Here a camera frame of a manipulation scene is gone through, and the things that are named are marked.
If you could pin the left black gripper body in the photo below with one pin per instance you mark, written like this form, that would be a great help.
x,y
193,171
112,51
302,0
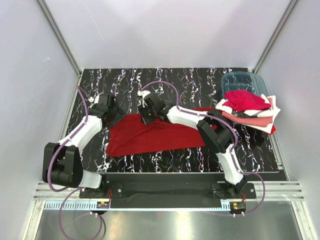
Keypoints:
x,y
116,112

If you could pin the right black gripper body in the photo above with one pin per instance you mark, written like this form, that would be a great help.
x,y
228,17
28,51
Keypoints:
x,y
153,112

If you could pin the red t-shirt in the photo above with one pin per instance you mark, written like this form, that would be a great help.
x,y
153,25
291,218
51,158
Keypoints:
x,y
131,136

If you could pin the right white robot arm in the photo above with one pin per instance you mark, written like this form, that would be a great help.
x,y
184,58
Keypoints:
x,y
215,132

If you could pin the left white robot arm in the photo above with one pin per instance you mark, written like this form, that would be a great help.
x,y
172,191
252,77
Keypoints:
x,y
62,163

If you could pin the black marble pattern mat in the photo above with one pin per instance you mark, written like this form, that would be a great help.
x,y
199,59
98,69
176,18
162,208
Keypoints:
x,y
194,88

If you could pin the clear blue plastic bin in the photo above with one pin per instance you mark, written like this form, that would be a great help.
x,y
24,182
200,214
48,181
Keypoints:
x,y
241,80

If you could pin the crimson t-shirt on pile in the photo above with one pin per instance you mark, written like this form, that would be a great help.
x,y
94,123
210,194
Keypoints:
x,y
242,100

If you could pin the left connector box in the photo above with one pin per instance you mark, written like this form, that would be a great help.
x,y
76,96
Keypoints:
x,y
103,204

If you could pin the connector box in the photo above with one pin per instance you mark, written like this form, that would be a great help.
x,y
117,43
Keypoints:
x,y
238,207
103,204

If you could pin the right connector box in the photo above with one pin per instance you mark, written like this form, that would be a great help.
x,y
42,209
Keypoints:
x,y
238,207

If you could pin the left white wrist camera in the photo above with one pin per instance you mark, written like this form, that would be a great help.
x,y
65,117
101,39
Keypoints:
x,y
93,100

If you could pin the left aluminium frame post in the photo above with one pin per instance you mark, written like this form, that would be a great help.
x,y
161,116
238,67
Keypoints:
x,y
45,10

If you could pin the aluminium frame post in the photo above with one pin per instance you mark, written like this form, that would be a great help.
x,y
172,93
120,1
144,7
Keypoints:
x,y
45,10
276,33

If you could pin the front aluminium rail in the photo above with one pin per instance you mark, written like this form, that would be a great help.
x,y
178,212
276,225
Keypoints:
x,y
273,190

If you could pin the right aluminium frame post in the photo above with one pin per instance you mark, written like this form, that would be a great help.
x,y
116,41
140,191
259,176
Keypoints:
x,y
276,33

